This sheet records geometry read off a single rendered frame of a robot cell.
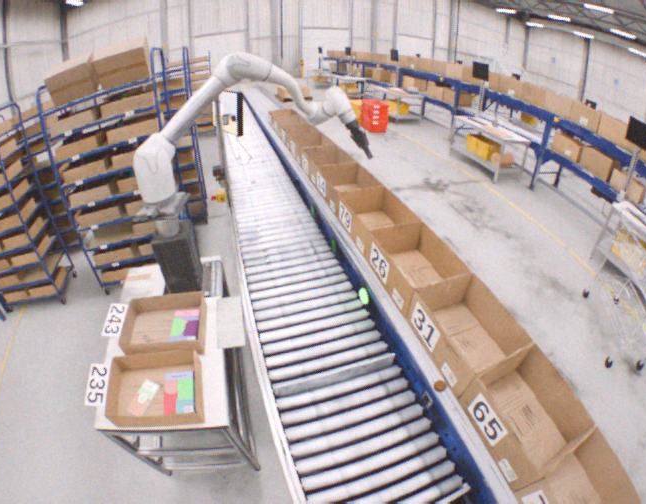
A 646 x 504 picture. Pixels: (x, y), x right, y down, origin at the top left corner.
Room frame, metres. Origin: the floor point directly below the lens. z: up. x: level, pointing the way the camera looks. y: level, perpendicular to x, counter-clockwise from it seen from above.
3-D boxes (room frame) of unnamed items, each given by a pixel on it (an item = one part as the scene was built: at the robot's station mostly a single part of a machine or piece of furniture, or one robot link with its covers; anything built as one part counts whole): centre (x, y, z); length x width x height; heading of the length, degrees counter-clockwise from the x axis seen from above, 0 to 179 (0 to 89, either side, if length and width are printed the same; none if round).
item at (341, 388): (0.57, -0.07, 0.72); 0.52 x 0.05 x 0.05; 108
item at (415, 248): (1.02, -0.40, 0.96); 0.39 x 0.29 x 0.17; 18
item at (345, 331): (0.82, 0.01, 0.72); 0.52 x 0.05 x 0.05; 108
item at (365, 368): (0.60, -0.06, 0.76); 0.46 x 0.01 x 0.09; 108
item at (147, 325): (0.78, 0.70, 0.80); 0.38 x 0.28 x 0.10; 102
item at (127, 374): (0.46, 0.63, 0.80); 0.38 x 0.28 x 0.10; 106
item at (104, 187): (1.91, 1.85, 0.99); 0.40 x 0.30 x 0.10; 106
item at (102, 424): (0.79, 0.74, 0.74); 1.00 x 0.58 x 0.03; 15
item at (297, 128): (2.89, 0.22, 0.96); 0.39 x 0.29 x 0.17; 18
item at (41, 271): (1.57, 3.04, 0.98); 0.98 x 0.49 x 1.96; 106
